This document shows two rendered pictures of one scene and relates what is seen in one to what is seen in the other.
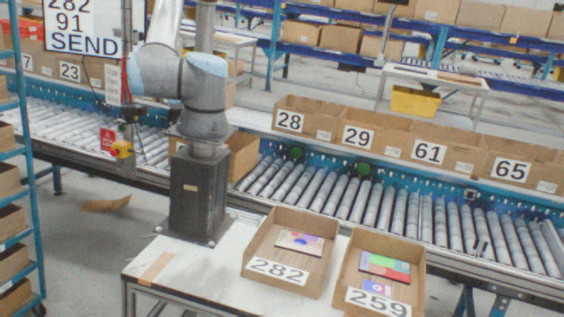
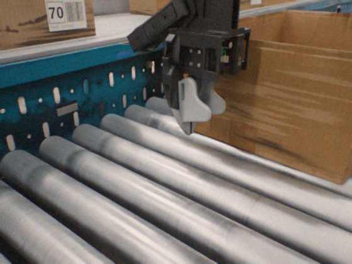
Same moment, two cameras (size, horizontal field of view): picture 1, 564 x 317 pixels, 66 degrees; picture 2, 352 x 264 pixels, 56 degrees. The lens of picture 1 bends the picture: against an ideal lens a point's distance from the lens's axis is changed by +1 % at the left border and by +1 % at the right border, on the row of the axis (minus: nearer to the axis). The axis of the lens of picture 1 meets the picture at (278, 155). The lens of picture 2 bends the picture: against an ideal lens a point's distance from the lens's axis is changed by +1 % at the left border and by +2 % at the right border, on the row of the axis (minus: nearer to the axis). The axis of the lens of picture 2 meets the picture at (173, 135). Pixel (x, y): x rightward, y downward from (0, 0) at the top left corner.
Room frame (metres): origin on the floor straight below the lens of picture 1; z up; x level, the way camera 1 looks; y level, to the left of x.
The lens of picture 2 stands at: (2.09, 0.99, 1.00)
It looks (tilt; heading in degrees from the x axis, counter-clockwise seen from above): 26 degrees down; 293
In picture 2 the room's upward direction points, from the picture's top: straight up
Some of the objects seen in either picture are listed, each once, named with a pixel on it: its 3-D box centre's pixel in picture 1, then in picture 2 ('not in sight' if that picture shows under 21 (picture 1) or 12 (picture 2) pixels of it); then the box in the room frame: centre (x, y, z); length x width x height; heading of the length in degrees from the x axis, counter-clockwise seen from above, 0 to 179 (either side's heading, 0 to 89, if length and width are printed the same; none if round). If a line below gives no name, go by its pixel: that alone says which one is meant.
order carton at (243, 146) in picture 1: (214, 149); (305, 72); (2.11, 0.34, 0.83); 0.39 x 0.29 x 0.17; 71
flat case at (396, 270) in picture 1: (384, 267); not in sight; (1.37, -0.46, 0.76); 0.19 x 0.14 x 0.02; 77
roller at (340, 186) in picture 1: (336, 195); not in sight; (1.98, -0.32, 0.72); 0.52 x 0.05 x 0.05; 165
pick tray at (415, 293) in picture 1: (381, 273); not in sight; (1.28, -0.43, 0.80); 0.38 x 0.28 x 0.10; 165
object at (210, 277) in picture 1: (284, 266); not in sight; (1.33, -0.08, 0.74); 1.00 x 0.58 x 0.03; 77
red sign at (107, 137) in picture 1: (113, 142); not in sight; (1.99, 0.84, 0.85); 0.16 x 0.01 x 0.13; 75
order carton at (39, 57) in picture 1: (49, 59); not in sight; (3.02, 1.72, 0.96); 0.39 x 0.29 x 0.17; 74
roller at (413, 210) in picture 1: (412, 216); not in sight; (1.88, -0.70, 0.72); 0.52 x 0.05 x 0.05; 165
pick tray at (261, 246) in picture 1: (294, 246); not in sight; (1.37, -0.11, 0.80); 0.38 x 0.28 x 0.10; 166
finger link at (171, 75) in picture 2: not in sight; (178, 75); (2.25, 0.61, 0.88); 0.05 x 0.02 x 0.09; 75
